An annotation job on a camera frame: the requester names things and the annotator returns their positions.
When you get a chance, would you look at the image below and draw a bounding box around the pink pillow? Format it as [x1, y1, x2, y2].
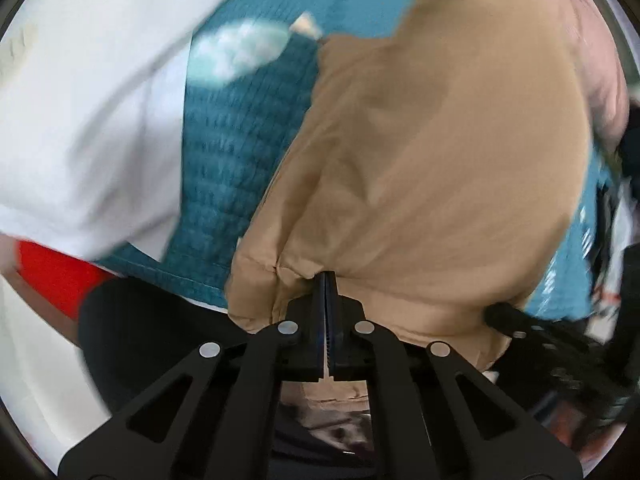
[545, 0, 632, 157]

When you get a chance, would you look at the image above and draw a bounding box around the red cloth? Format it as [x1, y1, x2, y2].
[15, 240, 119, 307]

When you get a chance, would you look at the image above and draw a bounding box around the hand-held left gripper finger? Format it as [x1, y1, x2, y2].
[57, 271, 328, 480]
[326, 271, 584, 480]

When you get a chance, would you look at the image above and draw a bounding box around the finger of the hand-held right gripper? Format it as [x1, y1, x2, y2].
[484, 304, 543, 343]

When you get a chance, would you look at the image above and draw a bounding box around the white bedding cloth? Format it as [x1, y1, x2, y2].
[0, 0, 267, 264]

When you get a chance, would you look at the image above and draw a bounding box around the tan garment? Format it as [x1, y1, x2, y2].
[225, 0, 597, 406]

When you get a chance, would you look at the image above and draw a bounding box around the dark cloth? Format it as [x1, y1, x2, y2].
[77, 277, 282, 413]

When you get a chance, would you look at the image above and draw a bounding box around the teal quilted blanket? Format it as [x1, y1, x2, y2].
[97, 0, 622, 322]

